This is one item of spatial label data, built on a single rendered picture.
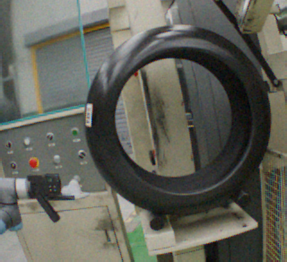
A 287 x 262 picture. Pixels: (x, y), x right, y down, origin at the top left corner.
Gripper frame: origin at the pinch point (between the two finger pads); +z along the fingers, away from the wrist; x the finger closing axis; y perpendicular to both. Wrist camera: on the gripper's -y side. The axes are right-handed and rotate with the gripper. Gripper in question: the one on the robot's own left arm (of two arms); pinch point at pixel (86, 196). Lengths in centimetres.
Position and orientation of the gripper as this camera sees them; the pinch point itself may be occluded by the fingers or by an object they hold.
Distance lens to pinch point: 141.8
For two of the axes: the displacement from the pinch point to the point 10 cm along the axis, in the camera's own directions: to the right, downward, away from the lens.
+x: -0.5, -0.4, 10.0
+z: 10.0, -0.7, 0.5
